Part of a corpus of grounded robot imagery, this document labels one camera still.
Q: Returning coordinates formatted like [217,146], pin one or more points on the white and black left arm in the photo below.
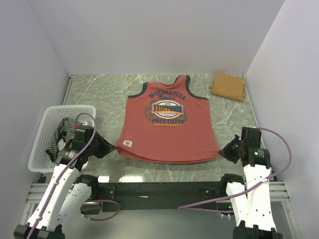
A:
[68,189]

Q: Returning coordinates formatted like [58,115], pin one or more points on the white plastic laundry basket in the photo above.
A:
[39,161]

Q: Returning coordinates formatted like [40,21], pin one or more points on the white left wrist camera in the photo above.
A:
[83,133]

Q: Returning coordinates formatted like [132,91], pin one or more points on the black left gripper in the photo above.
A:
[106,147]

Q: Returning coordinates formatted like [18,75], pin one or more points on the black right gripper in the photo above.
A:
[226,152]

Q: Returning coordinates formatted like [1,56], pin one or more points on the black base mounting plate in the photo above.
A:
[155,196]

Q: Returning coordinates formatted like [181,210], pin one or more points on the black white striped tank top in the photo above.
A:
[62,137]

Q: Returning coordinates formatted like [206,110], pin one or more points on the tan tank top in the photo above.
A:
[228,86]

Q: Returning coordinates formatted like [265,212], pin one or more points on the aluminium rail frame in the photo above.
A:
[278,192]

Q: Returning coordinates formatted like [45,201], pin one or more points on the red printed tank top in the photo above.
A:
[167,123]

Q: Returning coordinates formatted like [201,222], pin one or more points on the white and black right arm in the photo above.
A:
[250,194]

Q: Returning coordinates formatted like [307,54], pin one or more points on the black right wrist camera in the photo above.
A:
[251,137]

